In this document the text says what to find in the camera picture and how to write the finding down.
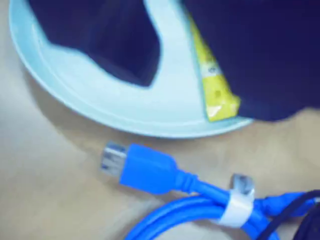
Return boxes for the light green round plate bowl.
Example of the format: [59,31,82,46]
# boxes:
[8,0,255,139]

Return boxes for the yellow stick packet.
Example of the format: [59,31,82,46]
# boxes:
[186,9,241,123]

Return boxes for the blue coiled USB cable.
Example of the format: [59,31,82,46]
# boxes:
[99,140,320,240]

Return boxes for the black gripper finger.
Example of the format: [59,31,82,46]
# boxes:
[26,0,161,89]
[183,0,320,123]

